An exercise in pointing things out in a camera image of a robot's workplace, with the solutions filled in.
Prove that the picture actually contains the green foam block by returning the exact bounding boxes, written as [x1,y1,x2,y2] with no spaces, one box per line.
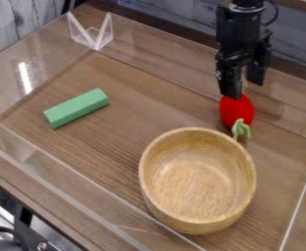
[43,88,109,128]

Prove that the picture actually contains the clear acrylic front wall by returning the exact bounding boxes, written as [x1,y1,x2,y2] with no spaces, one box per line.
[0,124,206,251]

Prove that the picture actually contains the clear acrylic corner bracket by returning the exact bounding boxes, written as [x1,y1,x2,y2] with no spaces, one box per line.
[67,13,114,51]

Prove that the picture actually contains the wooden bowl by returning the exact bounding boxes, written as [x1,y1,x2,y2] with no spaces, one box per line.
[139,127,258,235]

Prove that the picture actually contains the black metal table leg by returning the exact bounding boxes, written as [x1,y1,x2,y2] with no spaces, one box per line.
[15,206,60,251]

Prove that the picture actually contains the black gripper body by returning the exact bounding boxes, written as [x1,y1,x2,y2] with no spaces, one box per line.
[216,0,275,66]

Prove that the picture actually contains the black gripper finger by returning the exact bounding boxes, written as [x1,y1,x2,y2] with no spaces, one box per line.
[216,59,242,100]
[246,41,273,86]

